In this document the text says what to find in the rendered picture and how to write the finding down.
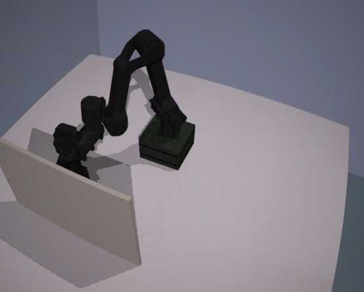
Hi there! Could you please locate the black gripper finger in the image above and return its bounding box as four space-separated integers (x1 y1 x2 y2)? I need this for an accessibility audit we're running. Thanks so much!
57 143 77 168
66 163 82 174

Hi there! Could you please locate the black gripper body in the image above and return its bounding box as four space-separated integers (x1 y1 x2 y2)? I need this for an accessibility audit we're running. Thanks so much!
55 123 95 179

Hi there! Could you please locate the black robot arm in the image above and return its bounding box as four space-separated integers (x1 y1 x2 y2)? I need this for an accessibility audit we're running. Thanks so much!
81 30 187 142

